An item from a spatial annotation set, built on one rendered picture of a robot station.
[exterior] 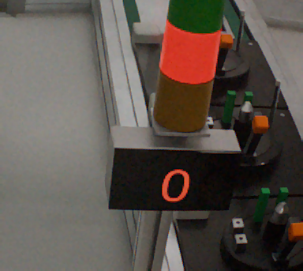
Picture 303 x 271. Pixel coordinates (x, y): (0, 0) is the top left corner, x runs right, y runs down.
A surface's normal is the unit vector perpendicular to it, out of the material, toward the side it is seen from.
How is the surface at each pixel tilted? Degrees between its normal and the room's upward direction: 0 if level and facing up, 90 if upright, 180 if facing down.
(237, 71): 0
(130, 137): 0
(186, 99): 90
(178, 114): 90
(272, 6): 90
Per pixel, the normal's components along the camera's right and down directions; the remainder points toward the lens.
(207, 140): 0.12, -0.84
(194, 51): 0.03, 0.53
